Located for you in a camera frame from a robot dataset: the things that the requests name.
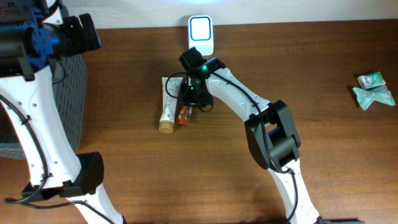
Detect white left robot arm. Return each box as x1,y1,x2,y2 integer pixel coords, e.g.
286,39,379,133
1,1,125,223

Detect grey plastic mesh basket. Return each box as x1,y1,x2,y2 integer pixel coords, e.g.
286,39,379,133
1,55,88,159

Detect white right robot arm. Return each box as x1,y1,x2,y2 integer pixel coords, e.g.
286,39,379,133
179,47,321,223

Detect small teal tissue pack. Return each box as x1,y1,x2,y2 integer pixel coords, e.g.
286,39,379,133
357,72,386,90

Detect white barcode scanner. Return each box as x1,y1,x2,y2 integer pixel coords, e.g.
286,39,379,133
188,15,214,56

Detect green wet wipes pack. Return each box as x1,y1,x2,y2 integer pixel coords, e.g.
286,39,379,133
353,85,396,110

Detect white cream tube gold cap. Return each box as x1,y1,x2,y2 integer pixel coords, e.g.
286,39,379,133
159,77,183,134

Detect orange chocolate bar wrapper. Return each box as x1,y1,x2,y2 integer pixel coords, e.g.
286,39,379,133
177,106,192,125

